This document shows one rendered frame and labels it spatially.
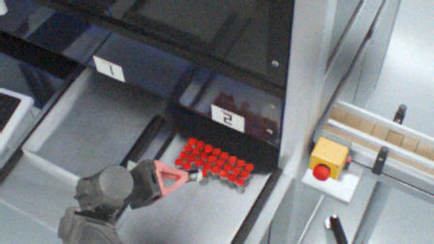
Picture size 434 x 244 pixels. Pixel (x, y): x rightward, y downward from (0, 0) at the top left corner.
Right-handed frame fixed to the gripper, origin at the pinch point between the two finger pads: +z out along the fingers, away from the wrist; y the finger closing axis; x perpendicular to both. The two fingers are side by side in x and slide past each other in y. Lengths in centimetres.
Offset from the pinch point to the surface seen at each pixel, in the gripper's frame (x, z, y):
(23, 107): -44, -5, 70
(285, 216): 7, 52, 40
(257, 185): -0.3, 34.5, 24.8
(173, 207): -0.5, 15.7, 34.4
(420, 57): -52, 185, 73
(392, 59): -55, 173, 80
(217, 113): -18.0, 25.5, 19.3
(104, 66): -40, 8, 36
